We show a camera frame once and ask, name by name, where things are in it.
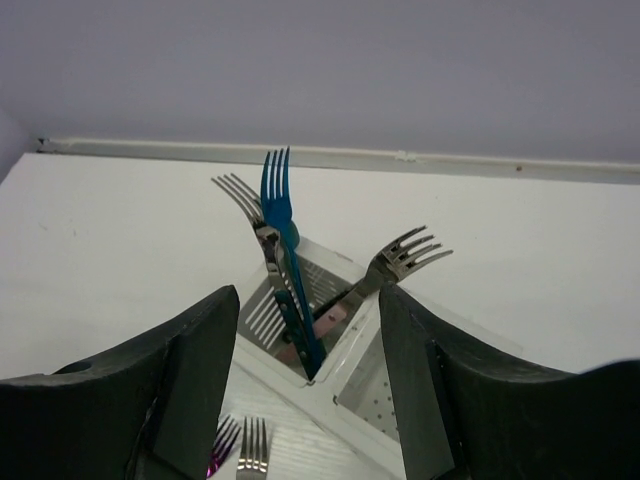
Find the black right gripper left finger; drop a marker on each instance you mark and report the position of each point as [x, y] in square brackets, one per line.
[159, 394]

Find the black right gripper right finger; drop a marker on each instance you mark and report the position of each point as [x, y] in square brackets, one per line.
[468, 410]

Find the silver fork pink handle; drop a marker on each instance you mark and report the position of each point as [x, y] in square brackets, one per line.
[321, 328]

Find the silver fork black riveted handle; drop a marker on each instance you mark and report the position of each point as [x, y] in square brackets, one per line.
[399, 259]

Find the silver fork teal marbled handle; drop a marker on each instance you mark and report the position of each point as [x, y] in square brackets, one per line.
[269, 240]

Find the all blue fork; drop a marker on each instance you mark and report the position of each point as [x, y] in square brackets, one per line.
[278, 213]

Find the purple iridescent fork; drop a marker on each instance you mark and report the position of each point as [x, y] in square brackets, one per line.
[227, 433]

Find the plain silver fork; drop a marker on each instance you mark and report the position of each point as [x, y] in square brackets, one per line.
[253, 462]

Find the white perforated utensil caddy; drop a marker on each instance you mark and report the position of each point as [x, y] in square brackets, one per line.
[351, 393]

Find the aluminium table edge rail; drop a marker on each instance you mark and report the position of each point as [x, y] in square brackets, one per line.
[398, 161]

